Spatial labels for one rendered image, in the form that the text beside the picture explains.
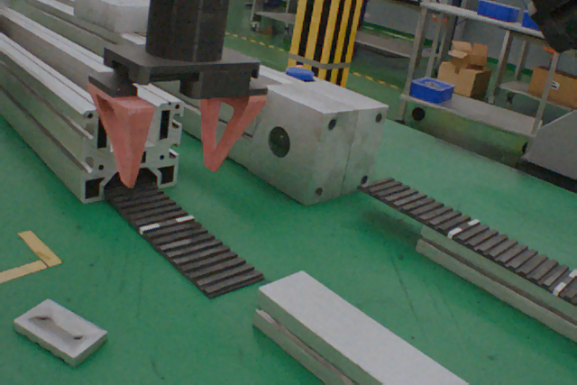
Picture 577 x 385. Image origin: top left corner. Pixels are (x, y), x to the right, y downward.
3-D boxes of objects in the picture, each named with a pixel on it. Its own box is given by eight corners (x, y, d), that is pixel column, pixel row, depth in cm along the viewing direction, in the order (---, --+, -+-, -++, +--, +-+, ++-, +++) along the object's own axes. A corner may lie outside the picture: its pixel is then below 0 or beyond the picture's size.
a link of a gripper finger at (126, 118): (82, 171, 41) (87, 53, 38) (160, 159, 46) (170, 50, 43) (122, 209, 37) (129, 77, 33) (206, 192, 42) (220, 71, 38)
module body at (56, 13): (312, 158, 66) (325, 89, 62) (247, 170, 59) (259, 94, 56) (60, 29, 116) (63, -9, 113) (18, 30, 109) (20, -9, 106)
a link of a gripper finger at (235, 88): (139, 162, 45) (148, 50, 41) (209, 151, 49) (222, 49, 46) (183, 197, 40) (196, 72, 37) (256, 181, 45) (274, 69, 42)
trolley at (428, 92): (534, 156, 366) (575, 15, 328) (527, 178, 320) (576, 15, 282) (400, 114, 407) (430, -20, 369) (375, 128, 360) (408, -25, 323)
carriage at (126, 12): (176, 49, 84) (181, 5, 82) (113, 50, 77) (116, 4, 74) (129, 30, 94) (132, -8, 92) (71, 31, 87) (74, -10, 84)
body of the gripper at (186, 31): (99, 69, 39) (107, -32, 36) (211, 64, 46) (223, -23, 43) (141, 94, 35) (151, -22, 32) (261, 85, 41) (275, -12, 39)
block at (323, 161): (382, 184, 62) (402, 104, 58) (306, 206, 53) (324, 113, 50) (325, 155, 67) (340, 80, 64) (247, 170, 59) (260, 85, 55)
